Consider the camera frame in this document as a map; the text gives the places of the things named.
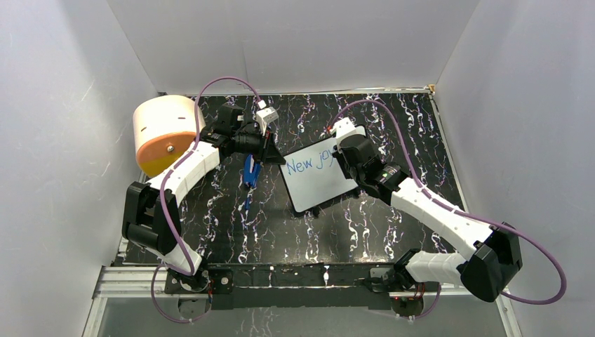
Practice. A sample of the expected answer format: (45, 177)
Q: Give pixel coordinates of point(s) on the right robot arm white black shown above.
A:
(486, 257)

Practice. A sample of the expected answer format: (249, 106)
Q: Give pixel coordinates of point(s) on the blue stapler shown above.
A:
(251, 171)

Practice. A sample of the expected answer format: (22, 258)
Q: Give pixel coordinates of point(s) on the small black-framed whiteboard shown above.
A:
(312, 175)

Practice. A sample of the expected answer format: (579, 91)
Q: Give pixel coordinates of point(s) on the cream orange cylindrical drum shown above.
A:
(164, 128)

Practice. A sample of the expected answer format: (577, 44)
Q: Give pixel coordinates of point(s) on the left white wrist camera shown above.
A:
(264, 116)

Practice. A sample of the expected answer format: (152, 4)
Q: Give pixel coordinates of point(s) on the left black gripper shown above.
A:
(267, 152)

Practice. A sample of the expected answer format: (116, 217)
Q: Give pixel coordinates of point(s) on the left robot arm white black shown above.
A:
(151, 219)

